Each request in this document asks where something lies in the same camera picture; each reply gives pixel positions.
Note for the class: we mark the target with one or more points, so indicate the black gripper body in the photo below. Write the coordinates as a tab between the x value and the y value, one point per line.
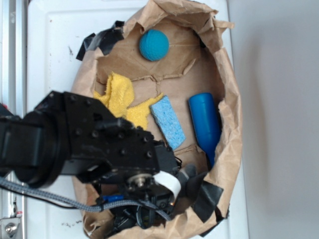
105	149

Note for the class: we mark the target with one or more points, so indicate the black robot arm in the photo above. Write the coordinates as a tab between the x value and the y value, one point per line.
37	153

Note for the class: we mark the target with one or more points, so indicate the light blue sponge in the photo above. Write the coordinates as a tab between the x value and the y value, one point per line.
168	123

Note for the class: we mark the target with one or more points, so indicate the yellow microfiber cloth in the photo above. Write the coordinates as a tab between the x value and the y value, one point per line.
119	95

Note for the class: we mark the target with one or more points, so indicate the grey plush mouse toy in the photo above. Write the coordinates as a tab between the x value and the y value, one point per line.
190	181

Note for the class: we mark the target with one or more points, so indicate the blue plastic bottle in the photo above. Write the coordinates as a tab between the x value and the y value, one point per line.
206	124

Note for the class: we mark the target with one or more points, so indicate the brown paper bag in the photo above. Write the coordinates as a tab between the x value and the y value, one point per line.
196	62

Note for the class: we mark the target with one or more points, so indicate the teal textured ball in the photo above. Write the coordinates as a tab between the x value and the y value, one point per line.
154	45

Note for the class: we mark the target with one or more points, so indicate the aluminium frame rail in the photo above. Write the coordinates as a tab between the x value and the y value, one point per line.
13	36

